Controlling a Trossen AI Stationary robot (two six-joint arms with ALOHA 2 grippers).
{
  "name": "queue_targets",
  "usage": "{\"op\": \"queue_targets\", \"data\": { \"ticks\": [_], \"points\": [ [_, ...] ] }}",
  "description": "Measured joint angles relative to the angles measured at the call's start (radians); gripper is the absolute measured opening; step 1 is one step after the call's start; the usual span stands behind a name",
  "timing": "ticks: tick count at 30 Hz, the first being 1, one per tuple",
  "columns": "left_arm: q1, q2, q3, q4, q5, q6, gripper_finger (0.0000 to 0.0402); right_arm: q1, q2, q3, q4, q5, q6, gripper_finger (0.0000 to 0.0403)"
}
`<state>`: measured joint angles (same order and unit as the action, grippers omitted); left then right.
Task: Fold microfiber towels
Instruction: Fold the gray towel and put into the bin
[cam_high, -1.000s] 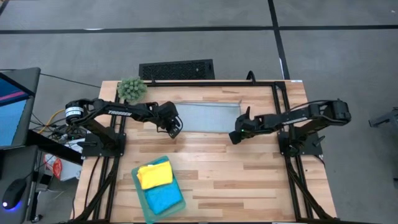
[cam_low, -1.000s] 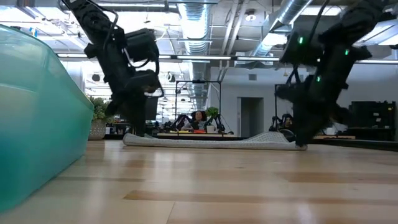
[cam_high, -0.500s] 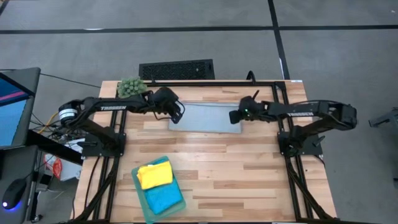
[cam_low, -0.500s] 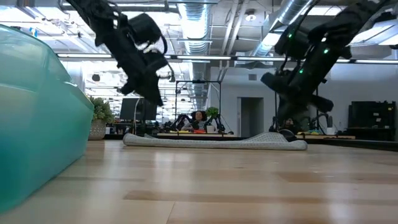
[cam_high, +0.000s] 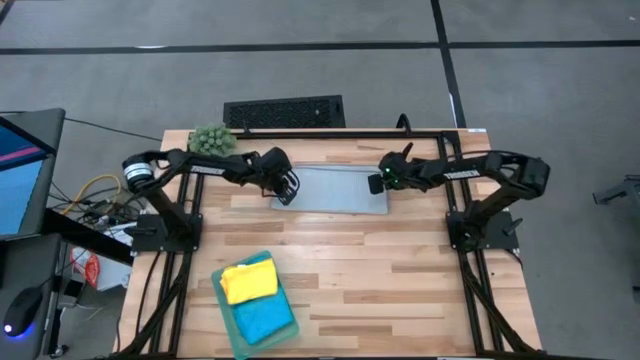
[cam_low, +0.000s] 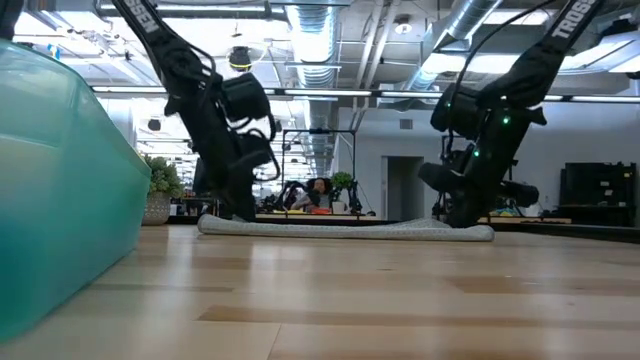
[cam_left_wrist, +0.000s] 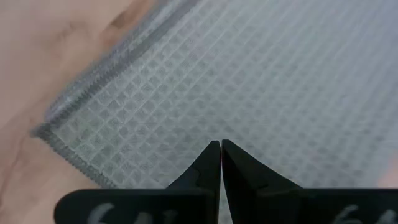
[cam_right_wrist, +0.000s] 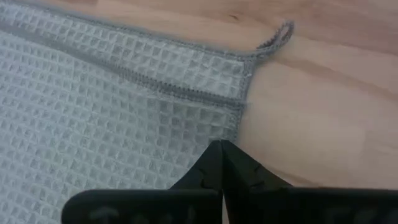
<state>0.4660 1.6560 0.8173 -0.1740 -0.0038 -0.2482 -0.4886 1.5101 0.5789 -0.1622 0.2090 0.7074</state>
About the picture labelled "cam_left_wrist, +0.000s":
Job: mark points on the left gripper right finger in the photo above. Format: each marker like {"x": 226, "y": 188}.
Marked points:
{"x": 239, "y": 177}

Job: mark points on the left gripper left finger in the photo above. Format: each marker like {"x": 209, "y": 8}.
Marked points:
{"x": 208, "y": 171}

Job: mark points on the grey microfiber towel white tag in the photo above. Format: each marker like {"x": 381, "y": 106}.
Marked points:
{"x": 236, "y": 81}

